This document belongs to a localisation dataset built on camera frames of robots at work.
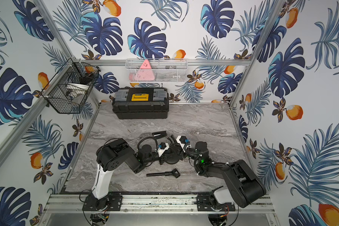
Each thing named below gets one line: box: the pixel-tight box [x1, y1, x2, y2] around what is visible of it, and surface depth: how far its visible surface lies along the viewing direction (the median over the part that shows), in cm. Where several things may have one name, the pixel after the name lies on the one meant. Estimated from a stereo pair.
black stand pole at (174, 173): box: [146, 168, 181, 179], surface depth 85 cm
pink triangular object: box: [129, 59, 155, 82], surface depth 92 cm
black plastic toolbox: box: [112, 87, 170, 120], surface depth 103 cm
